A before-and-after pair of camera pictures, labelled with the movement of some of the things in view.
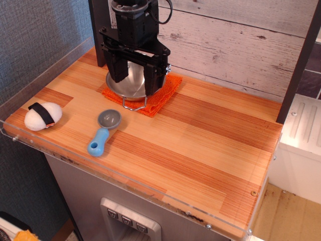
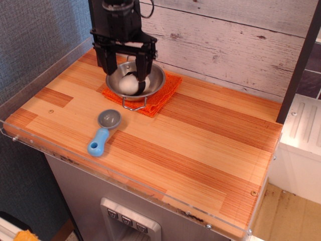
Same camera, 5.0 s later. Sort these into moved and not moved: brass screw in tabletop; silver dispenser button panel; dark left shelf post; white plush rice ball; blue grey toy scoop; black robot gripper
Moved: black robot gripper; white plush rice ball
Not moved: brass screw in tabletop; silver dispenser button panel; blue grey toy scoop; dark left shelf post
